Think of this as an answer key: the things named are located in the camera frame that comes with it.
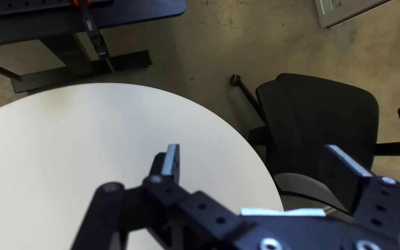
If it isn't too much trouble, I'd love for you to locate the black desk with frame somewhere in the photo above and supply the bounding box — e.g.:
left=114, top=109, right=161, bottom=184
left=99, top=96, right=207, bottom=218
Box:
left=0, top=0, right=188, bottom=93

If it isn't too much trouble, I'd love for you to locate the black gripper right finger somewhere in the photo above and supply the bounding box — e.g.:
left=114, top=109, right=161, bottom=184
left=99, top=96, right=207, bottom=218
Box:
left=324, top=144, right=372, bottom=215

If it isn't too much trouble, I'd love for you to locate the black office chair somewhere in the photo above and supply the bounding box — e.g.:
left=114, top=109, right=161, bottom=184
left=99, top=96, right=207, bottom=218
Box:
left=231, top=73, right=400, bottom=214

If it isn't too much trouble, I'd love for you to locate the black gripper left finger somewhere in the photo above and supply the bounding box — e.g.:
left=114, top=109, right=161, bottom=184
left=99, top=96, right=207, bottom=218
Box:
left=146, top=144, right=181, bottom=184

